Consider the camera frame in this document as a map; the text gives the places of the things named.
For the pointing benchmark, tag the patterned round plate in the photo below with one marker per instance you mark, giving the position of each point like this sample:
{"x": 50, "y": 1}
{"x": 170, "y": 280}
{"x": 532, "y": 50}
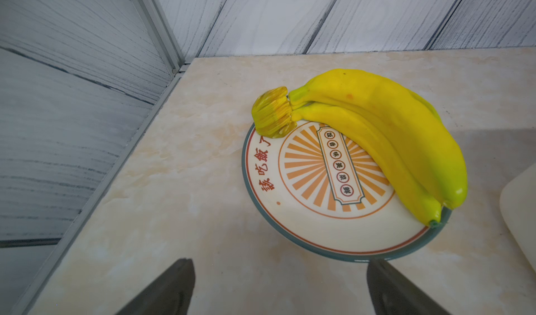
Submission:
{"x": 326, "y": 194}

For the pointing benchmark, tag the left aluminium frame post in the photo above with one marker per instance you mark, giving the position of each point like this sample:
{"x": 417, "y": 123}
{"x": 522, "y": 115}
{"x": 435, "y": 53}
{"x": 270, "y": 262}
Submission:
{"x": 160, "y": 32}

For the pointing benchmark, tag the yellow banana bunch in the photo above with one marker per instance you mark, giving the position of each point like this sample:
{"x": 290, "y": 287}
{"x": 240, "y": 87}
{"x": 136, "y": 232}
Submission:
{"x": 401, "y": 131}

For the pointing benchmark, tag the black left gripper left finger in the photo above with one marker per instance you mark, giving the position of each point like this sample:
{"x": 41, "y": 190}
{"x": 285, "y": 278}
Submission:
{"x": 169, "y": 293}

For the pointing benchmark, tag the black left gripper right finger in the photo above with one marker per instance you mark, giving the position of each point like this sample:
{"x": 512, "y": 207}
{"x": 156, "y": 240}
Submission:
{"x": 393, "y": 293}

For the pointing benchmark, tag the white rectangular storage box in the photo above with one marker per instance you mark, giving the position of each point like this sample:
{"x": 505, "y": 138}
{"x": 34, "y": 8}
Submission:
{"x": 517, "y": 205}

